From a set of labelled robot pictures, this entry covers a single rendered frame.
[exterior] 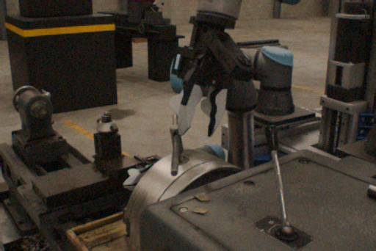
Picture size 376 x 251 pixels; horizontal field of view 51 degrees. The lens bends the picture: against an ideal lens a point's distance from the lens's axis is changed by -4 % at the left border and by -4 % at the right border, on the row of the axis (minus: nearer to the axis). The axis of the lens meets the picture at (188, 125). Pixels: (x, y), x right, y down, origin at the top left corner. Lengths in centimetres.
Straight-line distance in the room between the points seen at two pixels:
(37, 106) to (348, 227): 151
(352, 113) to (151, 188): 75
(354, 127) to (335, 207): 72
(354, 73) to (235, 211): 83
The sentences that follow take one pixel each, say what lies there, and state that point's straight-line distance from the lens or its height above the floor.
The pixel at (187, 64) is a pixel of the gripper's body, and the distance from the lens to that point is 73.
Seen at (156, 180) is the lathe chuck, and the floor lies 121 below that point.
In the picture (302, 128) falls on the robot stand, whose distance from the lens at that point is 161.
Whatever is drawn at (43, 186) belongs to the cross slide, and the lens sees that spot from 145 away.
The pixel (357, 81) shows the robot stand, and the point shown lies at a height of 132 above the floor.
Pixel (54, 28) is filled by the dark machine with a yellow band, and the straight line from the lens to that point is 548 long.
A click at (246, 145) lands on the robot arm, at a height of 117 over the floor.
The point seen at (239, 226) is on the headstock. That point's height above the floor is 126.
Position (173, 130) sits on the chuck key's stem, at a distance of 87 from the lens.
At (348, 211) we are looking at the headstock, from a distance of 73.
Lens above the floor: 160
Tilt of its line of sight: 19 degrees down
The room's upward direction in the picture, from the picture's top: straight up
